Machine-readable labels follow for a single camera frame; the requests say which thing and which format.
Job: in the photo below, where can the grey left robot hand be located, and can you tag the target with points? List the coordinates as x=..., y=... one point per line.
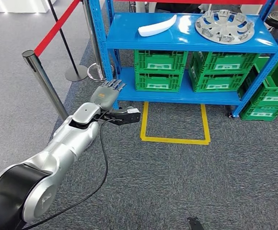
x=105, y=96

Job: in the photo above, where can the white curved plastic part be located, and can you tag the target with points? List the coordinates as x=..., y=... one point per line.
x=153, y=29

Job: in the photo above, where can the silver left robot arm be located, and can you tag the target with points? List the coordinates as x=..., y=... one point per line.
x=64, y=146

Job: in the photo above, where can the blue metal shelf rack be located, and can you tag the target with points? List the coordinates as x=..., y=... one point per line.
x=129, y=31

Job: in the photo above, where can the red barrier belt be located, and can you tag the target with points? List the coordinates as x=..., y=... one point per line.
x=55, y=28
x=201, y=1

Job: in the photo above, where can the black office chair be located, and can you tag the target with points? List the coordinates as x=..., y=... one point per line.
x=177, y=8

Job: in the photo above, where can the white counter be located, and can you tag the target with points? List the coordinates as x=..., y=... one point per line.
x=21, y=6

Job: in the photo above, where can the silver wheel hubcap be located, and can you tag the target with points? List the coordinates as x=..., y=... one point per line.
x=225, y=27

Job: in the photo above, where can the white desk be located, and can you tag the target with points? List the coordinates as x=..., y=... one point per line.
x=251, y=9

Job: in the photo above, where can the black stanchion post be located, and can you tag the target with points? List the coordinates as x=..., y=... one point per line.
x=76, y=73

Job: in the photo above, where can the chrome stanchion post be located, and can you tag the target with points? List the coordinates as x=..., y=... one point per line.
x=48, y=85
x=93, y=38

